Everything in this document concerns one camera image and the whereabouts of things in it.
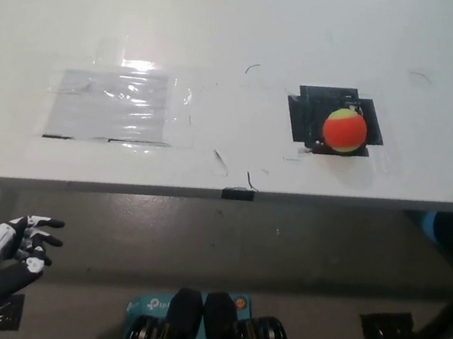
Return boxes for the orange yellow tennis ball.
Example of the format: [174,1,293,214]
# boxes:
[319,105,370,157]

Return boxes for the teal tp-link box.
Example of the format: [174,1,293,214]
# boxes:
[120,277,255,339]

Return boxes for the small black tape strip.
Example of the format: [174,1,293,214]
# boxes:
[219,184,256,205]

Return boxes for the blue object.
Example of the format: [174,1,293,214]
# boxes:
[406,207,451,244]

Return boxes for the clear plastic taped sheet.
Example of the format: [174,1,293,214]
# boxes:
[41,57,181,157]

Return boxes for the clear plastic film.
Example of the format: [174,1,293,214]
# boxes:
[31,22,210,162]

